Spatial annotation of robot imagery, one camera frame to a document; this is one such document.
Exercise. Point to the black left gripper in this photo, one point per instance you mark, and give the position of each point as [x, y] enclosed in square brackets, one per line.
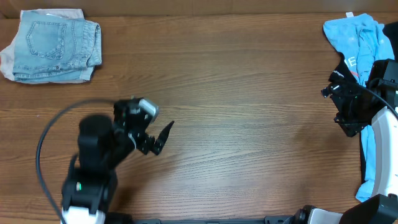
[148, 143]

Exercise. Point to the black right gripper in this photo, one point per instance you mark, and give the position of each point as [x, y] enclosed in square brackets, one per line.
[342, 104]

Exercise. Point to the light blue denim shorts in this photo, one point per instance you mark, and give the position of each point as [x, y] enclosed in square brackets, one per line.
[55, 49]

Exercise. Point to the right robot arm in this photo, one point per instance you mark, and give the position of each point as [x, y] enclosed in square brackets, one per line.
[381, 207]

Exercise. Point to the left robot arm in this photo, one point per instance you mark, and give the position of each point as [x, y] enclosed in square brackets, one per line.
[103, 143]

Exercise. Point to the black garment with print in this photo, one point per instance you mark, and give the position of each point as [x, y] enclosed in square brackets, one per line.
[340, 72]

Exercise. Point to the light blue t-shirt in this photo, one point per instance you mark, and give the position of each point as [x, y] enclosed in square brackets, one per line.
[362, 42]

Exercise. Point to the folded beige trousers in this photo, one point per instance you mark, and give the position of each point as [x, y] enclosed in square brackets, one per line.
[7, 54]

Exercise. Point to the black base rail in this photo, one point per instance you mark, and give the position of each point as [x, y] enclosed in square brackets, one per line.
[266, 220]

